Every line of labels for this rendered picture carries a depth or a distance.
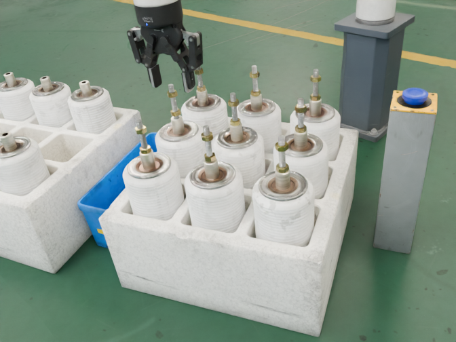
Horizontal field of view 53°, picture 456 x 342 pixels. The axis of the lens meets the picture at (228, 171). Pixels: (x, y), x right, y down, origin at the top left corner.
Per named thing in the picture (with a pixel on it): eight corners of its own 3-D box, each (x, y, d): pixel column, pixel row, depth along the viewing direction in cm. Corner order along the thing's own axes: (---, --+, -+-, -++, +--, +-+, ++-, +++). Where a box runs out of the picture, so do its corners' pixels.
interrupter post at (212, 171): (222, 176, 74) (220, 159, 72) (211, 183, 73) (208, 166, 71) (214, 170, 76) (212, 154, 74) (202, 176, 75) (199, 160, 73)
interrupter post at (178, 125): (177, 128, 89) (174, 113, 87) (187, 130, 88) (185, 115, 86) (170, 134, 87) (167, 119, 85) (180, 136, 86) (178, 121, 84)
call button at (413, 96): (402, 97, 78) (403, 85, 77) (427, 99, 76) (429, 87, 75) (400, 108, 75) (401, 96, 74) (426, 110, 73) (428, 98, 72)
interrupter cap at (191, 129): (174, 120, 92) (173, 117, 91) (205, 126, 88) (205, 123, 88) (151, 139, 86) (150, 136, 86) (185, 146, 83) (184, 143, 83)
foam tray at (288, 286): (199, 174, 119) (190, 112, 108) (353, 196, 105) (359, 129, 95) (121, 287, 90) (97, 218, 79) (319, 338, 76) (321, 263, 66)
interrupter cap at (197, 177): (245, 176, 74) (245, 173, 73) (207, 197, 70) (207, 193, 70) (217, 158, 79) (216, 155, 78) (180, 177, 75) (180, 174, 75)
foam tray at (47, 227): (43, 148, 137) (22, 93, 127) (153, 169, 122) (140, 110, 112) (-71, 234, 109) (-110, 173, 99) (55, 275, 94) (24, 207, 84)
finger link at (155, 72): (158, 64, 82) (162, 83, 84) (155, 64, 82) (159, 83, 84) (151, 68, 80) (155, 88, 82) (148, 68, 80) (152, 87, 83)
